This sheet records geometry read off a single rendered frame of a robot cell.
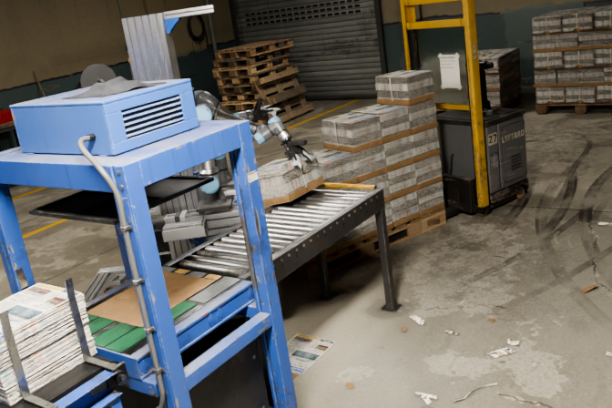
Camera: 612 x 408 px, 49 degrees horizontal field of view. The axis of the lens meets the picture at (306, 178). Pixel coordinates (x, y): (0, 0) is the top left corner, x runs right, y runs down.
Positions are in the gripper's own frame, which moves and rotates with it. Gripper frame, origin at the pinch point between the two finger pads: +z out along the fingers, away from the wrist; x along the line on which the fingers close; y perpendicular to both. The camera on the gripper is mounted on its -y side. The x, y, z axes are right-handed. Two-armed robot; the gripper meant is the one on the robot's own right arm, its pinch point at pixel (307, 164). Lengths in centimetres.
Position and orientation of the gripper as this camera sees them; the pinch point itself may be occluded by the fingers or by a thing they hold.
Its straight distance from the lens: 402.2
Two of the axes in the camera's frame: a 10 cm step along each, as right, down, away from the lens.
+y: -6.0, 4.7, 6.5
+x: -5.7, 3.2, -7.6
